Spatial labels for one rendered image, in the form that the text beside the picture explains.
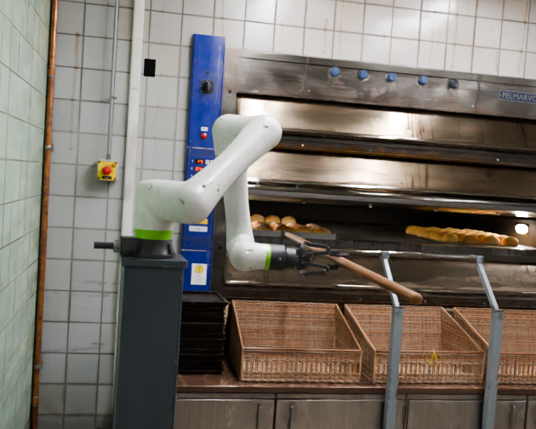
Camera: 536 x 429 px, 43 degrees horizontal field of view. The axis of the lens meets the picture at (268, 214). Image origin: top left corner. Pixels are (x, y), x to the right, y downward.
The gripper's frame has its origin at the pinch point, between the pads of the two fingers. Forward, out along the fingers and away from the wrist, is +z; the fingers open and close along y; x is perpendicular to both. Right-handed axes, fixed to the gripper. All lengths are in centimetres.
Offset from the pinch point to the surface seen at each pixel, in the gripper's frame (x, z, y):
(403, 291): 67, -1, -1
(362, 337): -70, 35, 45
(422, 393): -47, 58, 64
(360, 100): -103, 35, -72
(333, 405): -47, 17, 70
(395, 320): -42, 40, 30
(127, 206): -98, -80, -9
